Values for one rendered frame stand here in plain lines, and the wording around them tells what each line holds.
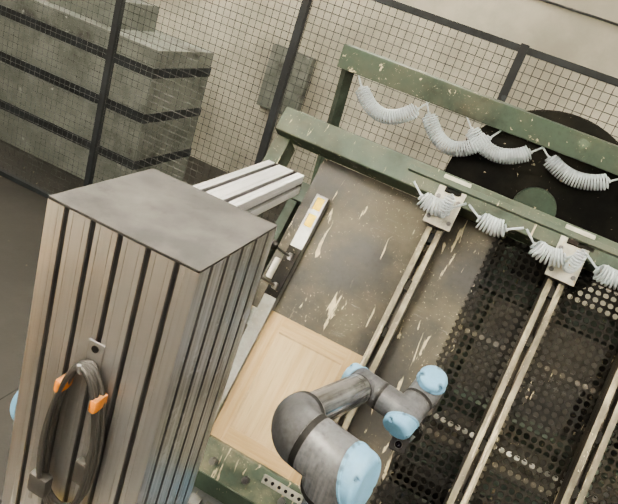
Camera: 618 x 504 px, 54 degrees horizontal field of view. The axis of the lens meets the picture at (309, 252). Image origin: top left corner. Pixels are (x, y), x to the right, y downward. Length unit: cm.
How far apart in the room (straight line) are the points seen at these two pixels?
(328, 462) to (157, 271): 51
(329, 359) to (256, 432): 36
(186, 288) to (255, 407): 145
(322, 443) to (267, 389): 107
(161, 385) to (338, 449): 40
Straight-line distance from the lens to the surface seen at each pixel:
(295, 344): 220
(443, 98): 263
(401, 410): 151
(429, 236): 218
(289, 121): 234
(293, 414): 119
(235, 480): 222
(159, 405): 91
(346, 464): 114
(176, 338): 84
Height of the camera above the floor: 239
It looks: 23 degrees down
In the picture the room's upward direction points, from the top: 19 degrees clockwise
